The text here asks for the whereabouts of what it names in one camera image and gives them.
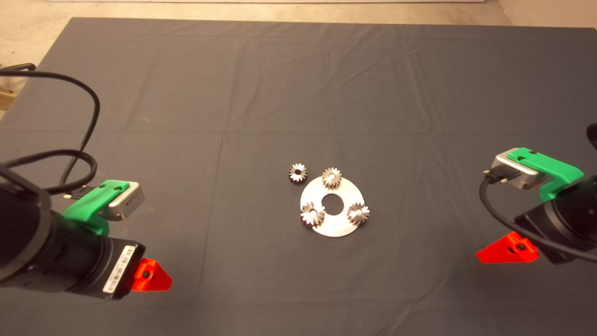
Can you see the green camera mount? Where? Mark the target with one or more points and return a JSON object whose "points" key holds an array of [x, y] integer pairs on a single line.
{"points": [[550, 168], [88, 205]]}

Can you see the small steel gear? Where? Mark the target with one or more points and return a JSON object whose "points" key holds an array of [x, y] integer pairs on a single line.
{"points": [[301, 176], [336, 182]]}

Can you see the larger steel gear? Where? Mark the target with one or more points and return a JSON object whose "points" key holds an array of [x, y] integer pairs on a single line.
{"points": [[308, 219], [363, 217]]}

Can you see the green left camera mount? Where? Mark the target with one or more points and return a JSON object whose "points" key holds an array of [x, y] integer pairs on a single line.
{"points": [[88, 205]]}

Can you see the green right camera mount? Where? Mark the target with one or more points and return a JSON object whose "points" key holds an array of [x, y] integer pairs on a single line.
{"points": [[550, 168]]}

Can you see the dark grey table cloth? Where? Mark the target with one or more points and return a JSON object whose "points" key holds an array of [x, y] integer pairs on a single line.
{"points": [[280, 93]]}

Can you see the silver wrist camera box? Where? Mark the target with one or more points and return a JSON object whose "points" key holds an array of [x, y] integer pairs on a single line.
{"points": [[501, 161], [128, 200]]}

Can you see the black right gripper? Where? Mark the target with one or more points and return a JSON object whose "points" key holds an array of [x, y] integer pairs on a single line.
{"points": [[569, 219]]}

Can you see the round metal plate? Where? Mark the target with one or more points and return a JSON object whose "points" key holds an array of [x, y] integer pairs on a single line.
{"points": [[336, 226]]}

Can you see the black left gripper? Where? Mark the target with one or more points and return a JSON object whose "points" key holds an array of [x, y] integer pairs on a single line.
{"points": [[93, 261]]}

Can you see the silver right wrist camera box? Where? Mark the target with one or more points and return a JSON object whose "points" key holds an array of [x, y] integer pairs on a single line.
{"points": [[501, 161]]}

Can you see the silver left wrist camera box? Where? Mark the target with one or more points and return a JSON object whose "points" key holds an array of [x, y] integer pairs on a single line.
{"points": [[128, 200]]}

